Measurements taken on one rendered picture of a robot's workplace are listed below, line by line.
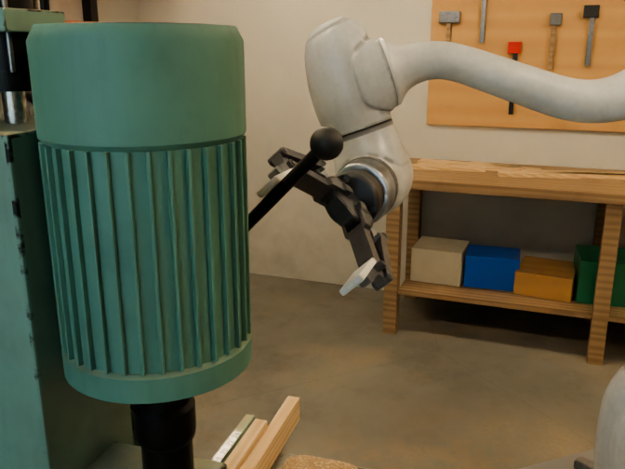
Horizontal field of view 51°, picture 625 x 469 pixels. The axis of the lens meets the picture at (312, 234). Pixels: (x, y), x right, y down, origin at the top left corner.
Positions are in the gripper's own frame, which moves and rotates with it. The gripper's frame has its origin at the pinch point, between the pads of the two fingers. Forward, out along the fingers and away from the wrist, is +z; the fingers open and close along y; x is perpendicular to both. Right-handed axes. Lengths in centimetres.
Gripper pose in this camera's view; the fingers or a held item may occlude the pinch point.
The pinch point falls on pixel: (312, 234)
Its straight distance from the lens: 70.8
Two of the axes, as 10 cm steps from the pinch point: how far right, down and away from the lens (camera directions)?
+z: -3.0, 2.6, -9.2
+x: 7.0, -5.9, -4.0
